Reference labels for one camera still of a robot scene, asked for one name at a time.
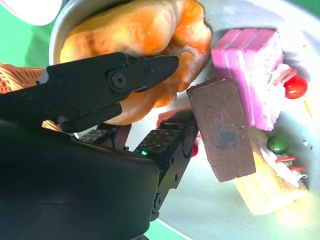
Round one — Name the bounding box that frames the orange wicker basket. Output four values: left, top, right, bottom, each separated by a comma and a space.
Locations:
0, 62, 62, 132

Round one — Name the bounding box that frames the yellow cake slice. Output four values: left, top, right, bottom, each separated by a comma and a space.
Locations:
233, 126, 309, 216

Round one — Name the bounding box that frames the orange white swirl bun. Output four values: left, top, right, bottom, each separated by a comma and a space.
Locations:
59, 0, 213, 126

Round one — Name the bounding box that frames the brown chocolate cake slice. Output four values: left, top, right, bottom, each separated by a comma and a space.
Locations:
186, 77, 257, 183

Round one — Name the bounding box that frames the pale grey-green bowl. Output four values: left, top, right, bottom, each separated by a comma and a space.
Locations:
48, 0, 320, 240

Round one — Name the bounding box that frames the lavender plate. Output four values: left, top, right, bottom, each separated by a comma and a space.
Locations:
2, 0, 63, 27

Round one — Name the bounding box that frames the magenta pink cake slice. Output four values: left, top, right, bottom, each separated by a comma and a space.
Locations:
211, 28, 309, 132

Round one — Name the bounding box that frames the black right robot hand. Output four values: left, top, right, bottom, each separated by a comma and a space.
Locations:
0, 51, 200, 240

